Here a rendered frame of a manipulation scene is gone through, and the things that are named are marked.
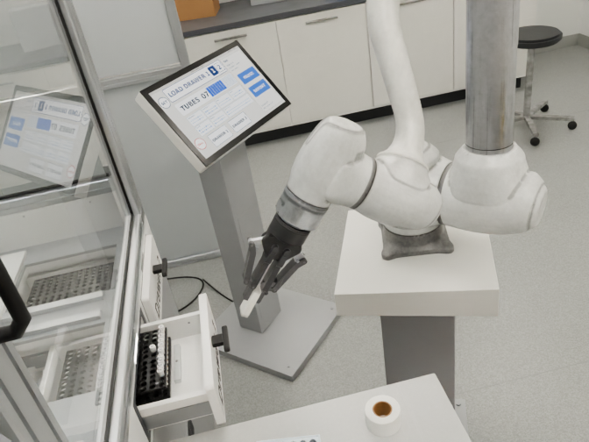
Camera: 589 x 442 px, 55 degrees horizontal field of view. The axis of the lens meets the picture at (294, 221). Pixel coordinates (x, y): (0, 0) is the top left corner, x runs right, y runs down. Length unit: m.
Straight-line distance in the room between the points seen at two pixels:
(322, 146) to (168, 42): 1.73
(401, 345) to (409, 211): 0.69
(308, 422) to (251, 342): 1.28
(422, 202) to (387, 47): 0.30
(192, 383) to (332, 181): 0.54
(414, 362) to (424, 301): 0.37
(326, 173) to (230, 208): 1.17
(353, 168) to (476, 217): 0.43
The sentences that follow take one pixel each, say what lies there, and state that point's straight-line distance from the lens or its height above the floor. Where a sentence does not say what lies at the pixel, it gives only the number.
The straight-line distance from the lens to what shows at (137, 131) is 2.78.
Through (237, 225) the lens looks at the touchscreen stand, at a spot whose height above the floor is 0.59.
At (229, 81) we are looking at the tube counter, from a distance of 2.07.
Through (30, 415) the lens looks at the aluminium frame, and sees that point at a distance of 0.73.
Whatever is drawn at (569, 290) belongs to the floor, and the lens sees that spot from 2.74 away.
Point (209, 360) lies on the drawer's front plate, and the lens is 1.16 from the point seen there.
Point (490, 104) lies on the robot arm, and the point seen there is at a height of 1.24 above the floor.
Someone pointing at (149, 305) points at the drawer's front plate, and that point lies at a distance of 1.38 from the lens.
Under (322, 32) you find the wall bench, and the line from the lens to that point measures 4.04.
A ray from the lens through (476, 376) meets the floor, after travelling 2.32.
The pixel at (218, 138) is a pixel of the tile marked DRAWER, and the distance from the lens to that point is 1.90.
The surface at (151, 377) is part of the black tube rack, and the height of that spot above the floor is 0.90.
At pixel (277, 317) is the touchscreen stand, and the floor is 0.04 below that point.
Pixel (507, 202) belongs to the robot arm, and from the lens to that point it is 1.31.
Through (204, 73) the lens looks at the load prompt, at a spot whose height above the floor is 1.16.
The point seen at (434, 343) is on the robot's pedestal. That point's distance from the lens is 1.67.
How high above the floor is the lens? 1.73
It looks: 32 degrees down
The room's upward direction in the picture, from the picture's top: 10 degrees counter-clockwise
